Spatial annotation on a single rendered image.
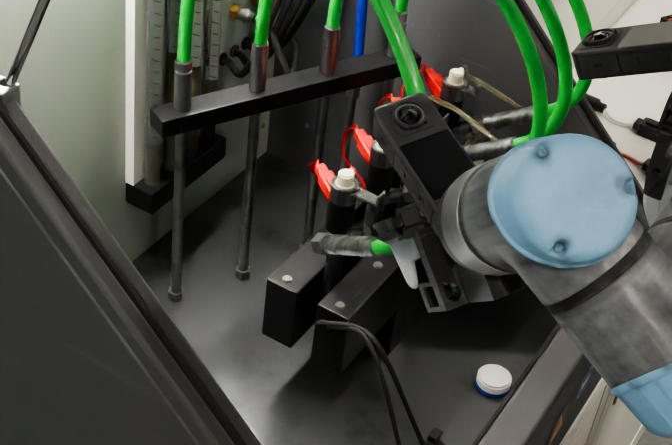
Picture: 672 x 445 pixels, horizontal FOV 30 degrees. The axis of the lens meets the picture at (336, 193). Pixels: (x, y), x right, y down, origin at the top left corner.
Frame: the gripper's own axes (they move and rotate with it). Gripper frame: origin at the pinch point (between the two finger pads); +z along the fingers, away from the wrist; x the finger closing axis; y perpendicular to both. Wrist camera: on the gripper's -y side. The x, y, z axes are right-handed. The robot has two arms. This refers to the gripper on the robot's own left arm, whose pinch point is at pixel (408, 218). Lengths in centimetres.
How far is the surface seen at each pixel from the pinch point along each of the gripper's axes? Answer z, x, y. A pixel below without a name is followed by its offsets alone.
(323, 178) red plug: 24.4, -0.3, -6.9
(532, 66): 6.7, 17.8, -9.0
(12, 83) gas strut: -6.2, -26.4, -19.5
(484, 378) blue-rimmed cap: 35.7, 11.4, 19.7
